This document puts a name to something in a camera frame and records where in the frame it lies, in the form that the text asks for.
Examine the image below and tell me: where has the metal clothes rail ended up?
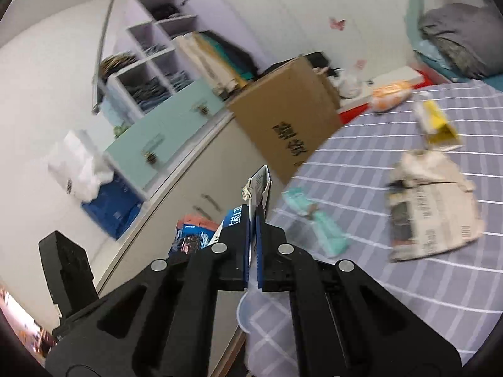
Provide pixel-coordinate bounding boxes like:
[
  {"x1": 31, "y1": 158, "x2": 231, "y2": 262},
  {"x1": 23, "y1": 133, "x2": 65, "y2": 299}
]
[{"x1": 91, "y1": 0, "x2": 166, "y2": 114}]

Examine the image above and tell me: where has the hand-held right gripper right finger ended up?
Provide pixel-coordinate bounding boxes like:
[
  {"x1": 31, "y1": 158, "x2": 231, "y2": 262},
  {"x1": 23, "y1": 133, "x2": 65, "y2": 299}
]
[{"x1": 255, "y1": 205, "x2": 461, "y2": 377}]

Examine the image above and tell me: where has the large blue snack wrapper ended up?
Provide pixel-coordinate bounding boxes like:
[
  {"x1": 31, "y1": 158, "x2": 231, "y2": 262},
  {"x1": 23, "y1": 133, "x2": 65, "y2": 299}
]
[{"x1": 213, "y1": 205, "x2": 250, "y2": 245}]

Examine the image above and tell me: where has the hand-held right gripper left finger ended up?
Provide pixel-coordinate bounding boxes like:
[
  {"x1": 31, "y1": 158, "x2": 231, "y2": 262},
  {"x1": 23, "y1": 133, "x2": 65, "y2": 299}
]
[{"x1": 45, "y1": 204, "x2": 251, "y2": 377}]

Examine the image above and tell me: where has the large white plastic bag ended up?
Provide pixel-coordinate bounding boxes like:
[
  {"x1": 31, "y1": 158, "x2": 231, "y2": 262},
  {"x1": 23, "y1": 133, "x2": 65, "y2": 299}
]
[{"x1": 48, "y1": 130, "x2": 115, "y2": 206}]

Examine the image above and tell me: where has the dark blue snack packet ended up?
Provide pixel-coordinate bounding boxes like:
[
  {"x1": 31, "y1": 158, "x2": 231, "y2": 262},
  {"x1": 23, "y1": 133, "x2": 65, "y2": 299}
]
[{"x1": 170, "y1": 225, "x2": 215, "y2": 258}]

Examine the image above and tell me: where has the pale blue stool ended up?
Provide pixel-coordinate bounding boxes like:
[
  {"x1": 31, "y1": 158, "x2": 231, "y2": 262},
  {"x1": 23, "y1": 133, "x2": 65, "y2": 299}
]
[{"x1": 237, "y1": 292, "x2": 261, "y2": 337}]

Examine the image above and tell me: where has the teal bed frame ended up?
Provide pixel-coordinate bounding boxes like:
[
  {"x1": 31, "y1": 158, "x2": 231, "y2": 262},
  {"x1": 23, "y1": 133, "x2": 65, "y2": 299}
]
[{"x1": 400, "y1": 0, "x2": 452, "y2": 84}]

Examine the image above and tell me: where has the grey blanket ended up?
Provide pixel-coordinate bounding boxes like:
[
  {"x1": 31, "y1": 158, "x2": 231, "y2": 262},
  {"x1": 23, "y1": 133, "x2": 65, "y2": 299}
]
[{"x1": 417, "y1": 3, "x2": 503, "y2": 80}]

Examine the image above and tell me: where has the beige cabinet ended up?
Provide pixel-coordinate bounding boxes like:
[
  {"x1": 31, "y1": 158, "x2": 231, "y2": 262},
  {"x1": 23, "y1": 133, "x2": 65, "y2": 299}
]
[{"x1": 96, "y1": 111, "x2": 284, "y2": 377}]

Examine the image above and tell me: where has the crumpled newspaper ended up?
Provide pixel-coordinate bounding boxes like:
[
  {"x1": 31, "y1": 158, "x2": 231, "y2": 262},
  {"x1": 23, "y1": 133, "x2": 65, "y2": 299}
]
[{"x1": 386, "y1": 150, "x2": 487, "y2": 263}]

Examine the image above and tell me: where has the stack of folded clothes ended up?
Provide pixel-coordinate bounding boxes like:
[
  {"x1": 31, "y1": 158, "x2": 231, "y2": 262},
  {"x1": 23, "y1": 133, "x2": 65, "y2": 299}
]
[
  {"x1": 129, "y1": 74, "x2": 174, "y2": 105},
  {"x1": 165, "y1": 70, "x2": 192, "y2": 88}
]

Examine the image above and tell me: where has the teal snack wrapper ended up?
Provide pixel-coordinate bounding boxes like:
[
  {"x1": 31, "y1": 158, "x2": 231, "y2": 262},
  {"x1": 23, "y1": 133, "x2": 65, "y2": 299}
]
[{"x1": 283, "y1": 188, "x2": 350, "y2": 257}]

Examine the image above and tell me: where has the teal drawer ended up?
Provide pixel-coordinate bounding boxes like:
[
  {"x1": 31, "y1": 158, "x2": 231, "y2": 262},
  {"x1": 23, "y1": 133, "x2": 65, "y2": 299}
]
[
  {"x1": 157, "y1": 78, "x2": 225, "y2": 136},
  {"x1": 103, "y1": 117, "x2": 191, "y2": 202}
]

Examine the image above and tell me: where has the brown cardboard box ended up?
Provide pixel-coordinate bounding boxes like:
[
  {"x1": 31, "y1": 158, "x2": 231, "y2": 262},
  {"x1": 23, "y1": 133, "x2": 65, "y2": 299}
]
[{"x1": 227, "y1": 56, "x2": 343, "y2": 184}]

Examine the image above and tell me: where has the blue storage box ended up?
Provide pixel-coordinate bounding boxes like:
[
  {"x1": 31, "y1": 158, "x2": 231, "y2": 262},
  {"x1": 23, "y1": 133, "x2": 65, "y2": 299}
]
[{"x1": 81, "y1": 176, "x2": 144, "y2": 241}]

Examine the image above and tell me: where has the black hanging garment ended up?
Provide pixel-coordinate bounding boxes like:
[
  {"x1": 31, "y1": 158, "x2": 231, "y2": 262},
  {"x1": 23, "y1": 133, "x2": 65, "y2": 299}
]
[{"x1": 220, "y1": 39, "x2": 261, "y2": 76}]

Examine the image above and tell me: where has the green hanging garment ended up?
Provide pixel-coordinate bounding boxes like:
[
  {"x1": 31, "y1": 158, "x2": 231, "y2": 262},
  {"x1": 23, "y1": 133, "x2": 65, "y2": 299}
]
[{"x1": 202, "y1": 31, "x2": 256, "y2": 81}]

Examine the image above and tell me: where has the lilac shelf unit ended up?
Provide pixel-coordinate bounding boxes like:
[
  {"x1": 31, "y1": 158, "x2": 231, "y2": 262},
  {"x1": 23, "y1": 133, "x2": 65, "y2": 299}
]
[{"x1": 92, "y1": 0, "x2": 202, "y2": 115}]

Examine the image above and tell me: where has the orange wrapper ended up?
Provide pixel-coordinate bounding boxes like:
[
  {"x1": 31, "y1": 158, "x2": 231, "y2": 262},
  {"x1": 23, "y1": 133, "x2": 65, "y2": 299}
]
[{"x1": 176, "y1": 213, "x2": 219, "y2": 229}]

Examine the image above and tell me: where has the yellow paper box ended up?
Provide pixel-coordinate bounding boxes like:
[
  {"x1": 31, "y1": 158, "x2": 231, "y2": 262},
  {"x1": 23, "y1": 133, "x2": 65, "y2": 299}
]
[{"x1": 417, "y1": 100, "x2": 463, "y2": 150}]

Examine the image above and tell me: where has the small white plastic bag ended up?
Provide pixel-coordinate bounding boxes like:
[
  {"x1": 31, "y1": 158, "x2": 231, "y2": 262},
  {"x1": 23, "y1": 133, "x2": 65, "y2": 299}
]
[{"x1": 339, "y1": 74, "x2": 363, "y2": 100}]

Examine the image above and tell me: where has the white blue carton box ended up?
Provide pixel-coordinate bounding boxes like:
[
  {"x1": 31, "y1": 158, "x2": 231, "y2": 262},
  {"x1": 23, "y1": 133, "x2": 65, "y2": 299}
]
[{"x1": 243, "y1": 164, "x2": 273, "y2": 221}]

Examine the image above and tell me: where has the beige hanging garment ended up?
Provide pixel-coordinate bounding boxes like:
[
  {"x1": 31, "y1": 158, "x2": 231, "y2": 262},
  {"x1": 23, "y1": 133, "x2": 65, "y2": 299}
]
[{"x1": 173, "y1": 33, "x2": 238, "y2": 96}]

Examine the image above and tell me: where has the orange snack bag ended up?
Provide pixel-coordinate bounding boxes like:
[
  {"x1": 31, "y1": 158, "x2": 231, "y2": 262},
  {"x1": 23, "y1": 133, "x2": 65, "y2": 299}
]
[{"x1": 371, "y1": 79, "x2": 412, "y2": 114}]

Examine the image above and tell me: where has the black bag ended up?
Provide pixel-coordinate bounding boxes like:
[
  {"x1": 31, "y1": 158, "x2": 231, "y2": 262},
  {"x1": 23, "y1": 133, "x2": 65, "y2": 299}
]
[{"x1": 304, "y1": 52, "x2": 330, "y2": 72}]

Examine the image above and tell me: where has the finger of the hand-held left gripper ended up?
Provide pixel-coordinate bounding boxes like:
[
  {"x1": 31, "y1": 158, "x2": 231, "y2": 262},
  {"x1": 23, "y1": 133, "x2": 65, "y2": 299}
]
[{"x1": 38, "y1": 230, "x2": 100, "y2": 323}]

